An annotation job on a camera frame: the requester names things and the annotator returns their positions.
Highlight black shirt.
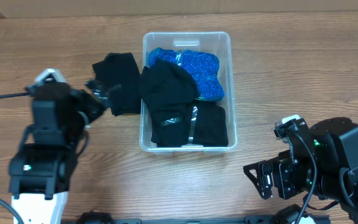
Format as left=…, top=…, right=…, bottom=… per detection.
left=139, top=59, right=200, bottom=147

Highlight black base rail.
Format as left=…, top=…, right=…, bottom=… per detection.
left=60, top=211, right=331, bottom=224

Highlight clear plastic storage bin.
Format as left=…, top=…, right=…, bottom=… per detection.
left=139, top=31, right=237, bottom=154

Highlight sparkly blue garment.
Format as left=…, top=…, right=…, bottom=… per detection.
left=149, top=47, right=225, bottom=101

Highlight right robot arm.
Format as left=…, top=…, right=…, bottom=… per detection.
left=243, top=114, right=358, bottom=223

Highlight black pants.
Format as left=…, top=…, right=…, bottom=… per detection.
left=183, top=100, right=229, bottom=147

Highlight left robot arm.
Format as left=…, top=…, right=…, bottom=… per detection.
left=9, top=80, right=110, bottom=223

